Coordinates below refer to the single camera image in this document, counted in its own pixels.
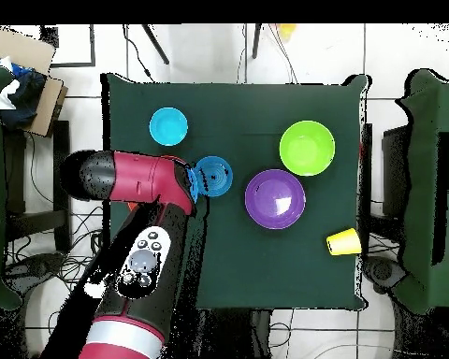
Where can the small dark blue bowl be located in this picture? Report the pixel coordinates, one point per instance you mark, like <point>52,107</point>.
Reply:
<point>215,176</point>

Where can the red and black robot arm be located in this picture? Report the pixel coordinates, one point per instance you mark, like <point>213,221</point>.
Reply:
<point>142,224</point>

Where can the purple plastic bowl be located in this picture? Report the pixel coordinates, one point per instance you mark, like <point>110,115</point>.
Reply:
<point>275,199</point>

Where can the small cyan plastic bowl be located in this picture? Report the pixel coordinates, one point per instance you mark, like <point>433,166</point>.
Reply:
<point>168,126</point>

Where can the large green plastic bowl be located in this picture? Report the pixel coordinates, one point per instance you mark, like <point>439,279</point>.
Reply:
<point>307,147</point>

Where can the dark green tablecloth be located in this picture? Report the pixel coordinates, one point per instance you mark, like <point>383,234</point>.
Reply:
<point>269,101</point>

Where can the yellow plastic cup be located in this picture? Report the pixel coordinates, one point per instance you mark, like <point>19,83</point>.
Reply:
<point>344,241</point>

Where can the black tripod leg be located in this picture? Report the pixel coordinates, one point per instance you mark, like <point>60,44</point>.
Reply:
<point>156,45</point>
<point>256,41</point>

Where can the black equipment base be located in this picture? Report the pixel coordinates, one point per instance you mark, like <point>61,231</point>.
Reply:
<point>34,265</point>
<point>382,271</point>

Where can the small yellow object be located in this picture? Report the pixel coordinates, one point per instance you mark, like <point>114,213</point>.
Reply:
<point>286,31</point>

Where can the blue and white cloth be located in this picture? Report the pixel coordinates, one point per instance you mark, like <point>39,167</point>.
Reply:
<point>26,93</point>

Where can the cardboard box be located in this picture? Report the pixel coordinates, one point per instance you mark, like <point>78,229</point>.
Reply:
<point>19,48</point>

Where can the black bench frame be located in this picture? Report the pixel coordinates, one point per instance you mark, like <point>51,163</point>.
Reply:
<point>61,217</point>
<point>395,172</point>

